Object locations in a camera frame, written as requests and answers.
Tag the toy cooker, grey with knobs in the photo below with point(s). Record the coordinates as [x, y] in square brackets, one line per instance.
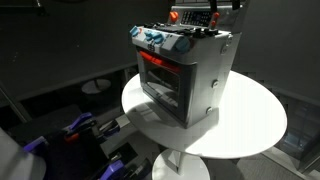
[184, 66]

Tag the top left orange cooker button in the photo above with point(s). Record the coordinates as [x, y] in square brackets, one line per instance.
[173, 16]

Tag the orange cooker button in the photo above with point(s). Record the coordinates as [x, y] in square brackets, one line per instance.
[216, 15]
[173, 16]

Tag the top right orange cooker button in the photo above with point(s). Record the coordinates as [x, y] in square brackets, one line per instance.
[216, 15]

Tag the white round table base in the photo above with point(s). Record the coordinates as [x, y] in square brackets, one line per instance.
[174, 165]

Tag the left purple orange clamp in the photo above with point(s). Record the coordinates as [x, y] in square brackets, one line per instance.
[86, 122]

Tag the purple orange clamp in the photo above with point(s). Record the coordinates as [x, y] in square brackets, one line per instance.
[86, 122]
[116, 170]

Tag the right purple orange clamp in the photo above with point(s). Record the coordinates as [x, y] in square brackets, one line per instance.
[116, 170]

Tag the round white table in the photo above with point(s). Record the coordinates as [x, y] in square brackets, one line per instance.
[250, 120]

